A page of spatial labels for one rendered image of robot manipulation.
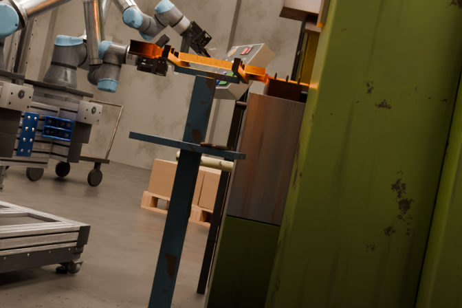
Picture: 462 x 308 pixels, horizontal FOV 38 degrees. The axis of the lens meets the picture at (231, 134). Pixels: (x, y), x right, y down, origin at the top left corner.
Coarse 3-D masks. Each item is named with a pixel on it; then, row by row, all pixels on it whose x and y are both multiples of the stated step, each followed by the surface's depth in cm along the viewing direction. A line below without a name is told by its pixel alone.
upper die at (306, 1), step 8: (288, 0) 251; (296, 0) 251; (304, 0) 251; (312, 0) 251; (320, 0) 251; (280, 8) 266; (288, 8) 252; (296, 8) 251; (304, 8) 251; (312, 8) 251; (280, 16) 270; (288, 16) 267; (296, 16) 264; (304, 16) 261
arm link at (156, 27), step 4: (152, 16) 288; (156, 16) 286; (152, 20) 284; (156, 20) 286; (152, 24) 284; (156, 24) 286; (160, 24) 286; (148, 28) 283; (152, 28) 285; (156, 28) 287; (160, 28) 288; (164, 28) 290; (140, 32) 289; (144, 32) 285; (148, 32) 286; (152, 32) 287; (156, 32) 289; (144, 36) 289; (148, 36) 289; (152, 36) 290; (148, 40) 291
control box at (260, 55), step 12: (240, 48) 320; (252, 48) 307; (264, 48) 301; (228, 60) 320; (252, 60) 299; (264, 60) 301; (216, 72) 321; (228, 72) 308; (228, 84) 296; (240, 84) 297; (216, 96) 316; (228, 96) 302; (240, 96) 298
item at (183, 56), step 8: (136, 48) 209; (144, 48) 209; (152, 48) 209; (160, 48) 208; (144, 56) 210; (152, 56) 208; (184, 56) 207; (192, 56) 206; (200, 56) 206; (208, 64) 206; (216, 64) 205; (224, 64) 205; (248, 72) 205; (256, 72) 204; (264, 72) 204
